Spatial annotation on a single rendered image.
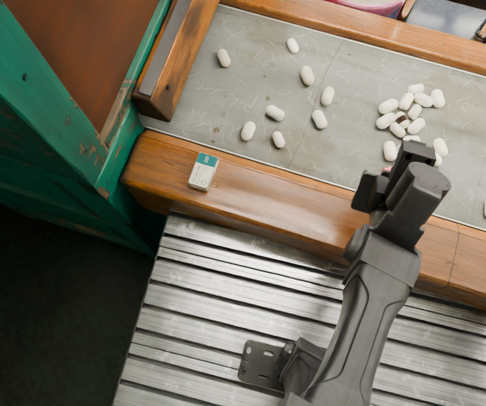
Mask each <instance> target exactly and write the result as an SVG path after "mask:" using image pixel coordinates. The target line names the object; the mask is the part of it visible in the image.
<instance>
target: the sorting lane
mask: <svg viewBox="0 0 486 406"><path fill-rule="evenodd" d="M290 38H293V39H295V40H296V42H297V45H298V47H299V49H298V52H296V53H291V51H290V50H289V47H288V45H287V41H288V39H290ZM220 49H224V50H226V51H227V54H228V56H229V57H230V59H231V63H230V65H229V66H227V67H223V66H221V64H220V61H219V59H218V57H217V53H218V50H220ZM304 66H309V67H310V68H311V70H312V72H313V75H314V83H313V84H312V85H306V84H305V83H304V82H303V80H302V78H301V73H300V71H301V68H302V67H304ZM416 84H423V85H424V90H423V93H424V94H426V95H428V96H430V95H431V92H432V91H433V90H435V89H440V90H441V91H442V95H443V97H444V100H445V104H444V106H443V107H441V108H436V107H435V106H434V105H432V106H430V107H424V106H421V105H420V106H421V108H422V111H421V112H420V114H419V115H418V116H417V117H416V118H415V119H410V118H409V117H408V112H409V111H410V110H411V108H412V107H413V106H414V105H416V104H417V103H416V102H415V101H412V103H411V105H410V107H409V108H408V109H407V110H401V109H400V108H399V106H398V107H397V108H396V109H395V110H394V111H392V112H389V113H393V114H395V115H396V114H397V113H398V112H403V113H405V115H406V117H407V118H408V120H409V125H410V124H411V123H413V122H414V121H415V120H416V119H417V118H423V119H424V120H425V122H426V124H425V126H424V127H423V128H422V129H420V131H419V132H418V133H416V134H415V135H417V136H419V138H420V140H421V141H420V142H423V143H427V144H426V146H427V147H431V148H434V146H433V142H434V141H435V140H436V139H437V138H440V139H443V140H444V141H445V144H446V146H447V150H448V153H447V155H446V156H444V157H441V158H442V163H441V164H440V165H439V166H436V167H435V166H433V168H435V169H437V170H439V171H440V172H441V173H442V174H443V175H445V176H446V177H447V179H448V180H449V181H450V182H451V189H450V190H449V192H448V193H447V195H446V196H445V197H444V198H443V199H442V201H441V203H440V204H439V205H438V207H437V208H436V210H435V211H434V212H433V213H432V216H435V217H437V218H442V219H445V220H448V221H450V222H455V223H458V224H461V225H464V226H468V227H471V228H474V229H477V230H482V231H484V232H486V216H485V215H484V203H485V202H486V77H485V76H481V75H479V74H475V73H472V72H467V71H463V70H461V69H457V68H452V67H449V66H446V65H443V64H437V63H435V62H431V61H428V60H423V59H419V58H417V57H413V56H408V55H405V54H401V53H399V52H393V51H390V50H387V49H383V48H378V47H375V46H372V45H369V44H365V43H360V42H357V41H354V40H351V39H346V38H343V37H339V36H336V35H331V34H328V33H325V32H321V31H316V30H313V29H310V28H307V27H302V26H298V25H295V24H292V23H287V22H284V21H280V20H277V19H272V18H269V17H266V16H263V15H259V14H254V13H251V12H248V11H245V10H240V9H236V8H234V7H230V6H225V5H222V4H218V7H217V9H216V11H215V13H214V17H213V18H212V21H211V23H210V26H209V28H208V31H207V32H206V36H205V38H204V39H203V42H202V44H201V47H200V49H199V51H198V53H197V55H196V57H195V60H194V62H193V66H192V68H191V70H190V72H189V75H188V77H187V80H186V82H185V86H184V88H183V90H182V92H181V96H180V98H179V101H178V103H177V106H176V109H175V111H174V114H173V116H172V119H171V122H163V121H160V120H158V119H154V118H149V119H148V121H147V125H146V127H145V128H146V130H152V131H156V132H160V133H162V134H165V135H170V136H172V137H175V138H179V139H183V140H186V141H189V142H191V143H196V144H199V145H202V146H205V147H209V148H212V149H215V150H218V151H222V152H226V153H228V154H231V155H236V156H238V157H241V158H244V159H247V160H252V161H255V162H257V163H260V164H265V165H268V166H270V167H274V168H278V169H281V170H284V171H286V172H291V173H294V174H297V175H300V176H304V177H307V178H310V179H313V180H318V181H321V182H323V183H326V184H331V185H333V186H336V187H340V188H342V189H347V190H350V191H352V192H356V189H357V188H358V185H359V182H360V178H361V176H362V174H363V171H364V170H368V172H370V173H373V174H376V175H379V174H380V173H381V171H382V169H383V168H388V167H389V166H391V167H393V166H394V164H395V160H396V159H395V160H394V161H388V160H386V159H385V157H384V149H383V146H384V143H385V142H387V141H392V142H394V143H395V146H396V147H397V146H398V145H401V142H402V140H403V138H404V137H405V136H411V134H410V133H409V132H408V127H407V128H405V129H404V130H405V135H404V136H403V137H401V138H399V137H397V136H396V135H395V134H394V133H392V132H391V131H390V126H391V125H389V126H387V127H386V128H384V129H380V128H379V127H378V126H377V125H376V121H377V120H378V118H381V117H382V116H384V114H382V113H380V111H379V105H380V104H381V103H383V102H386V101H387V100H389V99H396V100H397V101H398V104H399V101H400V100H401V99H402V97H403V95H404V94H405V93H408V92H407V89H408V87H409V86H411V85H416ZM328 86H330V87H332V88H333V89H334V96H333V98H332V101H331V103H330V104H329V105H327V106H325V105H323V104H322V103H321V97H322V93H323V90H324V88H325V87H328ZM430 97H431V96H430ZM270 105H273V106H275V107H277V108H278V109H280V110H283V111H284V113H285V117H284V119H283V120H281V121H277V120H275V119H274V118H272V117H270V116H268V115H267V113H266V109H267V107H268V106H270ZM418 105H419V104H418ZM315 110H320V111H321V112H323V114H324V116H325V118H326V120H327V125H326V127H325V128H323V129H319V128H317V126H316V124H315V122H314V120H313V117H312V114H313V112H314V111H315ZM247 122H253V123H254V124H255V131H254V133H253V135H252V137H251V138H250V139H249V140H243V139H242V137H241V133H242V130H243V128H244V125H245V124H246V123H247ZM275 131H279V132H280V133H281V134H282V136H283V139H284V141H285V145H284V146H283V147H277V146H276V144H275V143H274V141H273V139H272V134H273V133H274V132H275Z"/></svg>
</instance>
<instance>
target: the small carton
mask: <svg viewBox="0 0 486 406"><path fill-rule="evenodd" d="M218 162H219V161H218V157H215V156H212V155H207V154H205V153H202V152H199V154H198V157H197V160H196V163H195V164H194V167H193V170H192V173H191V176H190V178H189V181H188V184H189V186H190V187H193V188H196V189H200V190H203V191H206V192H208V191H209V188H210V184H211V182H212V179H213V177H214V174H215V171H216V168H217V166H218Z"/></svg>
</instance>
